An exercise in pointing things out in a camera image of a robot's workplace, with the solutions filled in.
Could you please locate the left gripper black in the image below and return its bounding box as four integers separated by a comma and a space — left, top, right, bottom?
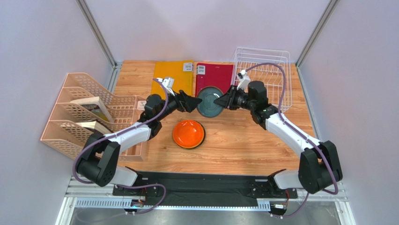
156, 88, 202, 121

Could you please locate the white wire dish rack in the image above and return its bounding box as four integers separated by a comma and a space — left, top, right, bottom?
231, 47, 292, 113

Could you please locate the lower book in rack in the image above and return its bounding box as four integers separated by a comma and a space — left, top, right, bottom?
76, 120, 112, 134

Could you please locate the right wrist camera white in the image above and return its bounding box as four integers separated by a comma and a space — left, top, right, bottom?
236, 69, 251, 90

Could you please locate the red file folder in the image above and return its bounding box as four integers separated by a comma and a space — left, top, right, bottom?
195, 63, 234, 97

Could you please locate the dark grey plate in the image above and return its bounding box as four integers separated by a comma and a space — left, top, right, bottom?
197, 86, 223, 118

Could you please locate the small white box in organizer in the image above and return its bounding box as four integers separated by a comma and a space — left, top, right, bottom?
137, 100, 147, 111

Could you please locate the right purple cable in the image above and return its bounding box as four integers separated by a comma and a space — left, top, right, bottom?
243, 62, 339, 218

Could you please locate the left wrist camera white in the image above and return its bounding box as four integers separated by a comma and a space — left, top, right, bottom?
156, 77, 175, 96

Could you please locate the pink magazine file rack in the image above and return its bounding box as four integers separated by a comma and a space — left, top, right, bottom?
40, 73, 133, 159

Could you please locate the upper book in rack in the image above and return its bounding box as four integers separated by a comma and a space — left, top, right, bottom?
70, 97, 113, 122

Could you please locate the orange file folder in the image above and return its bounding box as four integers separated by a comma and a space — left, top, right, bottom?
153, 60, 193, 96

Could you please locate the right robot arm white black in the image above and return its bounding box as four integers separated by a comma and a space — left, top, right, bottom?
214, 81, 342, 195

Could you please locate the black base mat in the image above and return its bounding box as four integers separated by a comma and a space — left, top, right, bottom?
111, 171, 298, 207

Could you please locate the orange plate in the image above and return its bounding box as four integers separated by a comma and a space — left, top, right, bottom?
172, 120, 206, 149

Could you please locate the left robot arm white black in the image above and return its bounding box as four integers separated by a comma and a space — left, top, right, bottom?
73, 90, 202, 187

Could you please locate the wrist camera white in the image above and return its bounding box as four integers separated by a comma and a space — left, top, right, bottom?
156, 77, 175, 96
236, 69, 251, 90

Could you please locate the book in rack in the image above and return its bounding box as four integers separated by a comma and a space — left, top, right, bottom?
76, 120, 112, 134
70, 97, 113, 122

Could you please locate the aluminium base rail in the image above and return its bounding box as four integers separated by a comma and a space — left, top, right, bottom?
56, 172, 355, 225

